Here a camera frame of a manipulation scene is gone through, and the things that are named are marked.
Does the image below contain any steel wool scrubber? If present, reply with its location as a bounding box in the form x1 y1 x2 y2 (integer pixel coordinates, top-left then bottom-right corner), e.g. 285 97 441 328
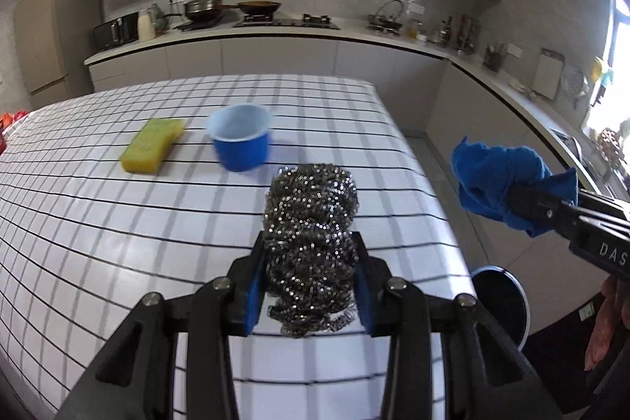
263 163 359 338

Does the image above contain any black utensil holder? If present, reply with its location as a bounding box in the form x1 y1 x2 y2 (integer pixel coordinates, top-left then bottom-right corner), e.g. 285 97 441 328
483 44 507 72

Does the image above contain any yellow green sponge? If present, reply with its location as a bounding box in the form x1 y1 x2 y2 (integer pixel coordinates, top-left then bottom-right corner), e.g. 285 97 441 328
120 118 186 175

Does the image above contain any black round trash bin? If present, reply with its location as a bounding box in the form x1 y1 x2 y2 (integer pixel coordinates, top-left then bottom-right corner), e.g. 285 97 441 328
471 265 531 351

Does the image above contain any person's right hand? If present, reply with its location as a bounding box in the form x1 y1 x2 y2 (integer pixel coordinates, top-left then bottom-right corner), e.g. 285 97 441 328
584 275 630 371

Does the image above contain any beige refrigerator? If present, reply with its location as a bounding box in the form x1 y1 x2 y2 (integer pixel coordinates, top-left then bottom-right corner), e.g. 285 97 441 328
14 0 102 109

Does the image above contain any hanging steel strainer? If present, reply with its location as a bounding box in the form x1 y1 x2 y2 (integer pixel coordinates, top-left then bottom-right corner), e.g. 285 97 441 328
561 65 589 107

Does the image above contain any blue cloth rag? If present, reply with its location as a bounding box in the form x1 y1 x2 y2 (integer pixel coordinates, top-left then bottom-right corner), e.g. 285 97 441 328
450 139 578 238

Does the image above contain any black frying wok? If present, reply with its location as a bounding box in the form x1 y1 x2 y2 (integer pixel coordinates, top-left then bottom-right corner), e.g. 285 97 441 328
221 0 281 17

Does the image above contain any black gas stove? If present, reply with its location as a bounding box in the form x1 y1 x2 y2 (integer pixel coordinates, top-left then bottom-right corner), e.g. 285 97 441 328
175 14 339 31

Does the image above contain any white cutting board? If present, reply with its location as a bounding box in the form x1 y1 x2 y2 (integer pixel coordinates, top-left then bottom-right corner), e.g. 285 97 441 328
532 48 565 100

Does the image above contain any red electric hotpot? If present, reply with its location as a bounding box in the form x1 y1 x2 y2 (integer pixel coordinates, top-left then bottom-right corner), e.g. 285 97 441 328
0 111 28 154

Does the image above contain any lidded steel cooking pot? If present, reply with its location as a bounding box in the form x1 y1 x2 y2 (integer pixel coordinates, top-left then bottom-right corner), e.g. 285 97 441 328
183 0 224 23

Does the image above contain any black microwave oven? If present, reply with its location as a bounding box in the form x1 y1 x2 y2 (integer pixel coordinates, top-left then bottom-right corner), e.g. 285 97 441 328
93 12 139 52

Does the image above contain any white ceramic jar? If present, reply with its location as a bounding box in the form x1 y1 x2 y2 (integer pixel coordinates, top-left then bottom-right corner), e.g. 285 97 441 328
138 9 156 42

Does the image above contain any small blue plastic cup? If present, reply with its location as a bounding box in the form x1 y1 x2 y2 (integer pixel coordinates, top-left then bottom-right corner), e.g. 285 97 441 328
206 104 272 173

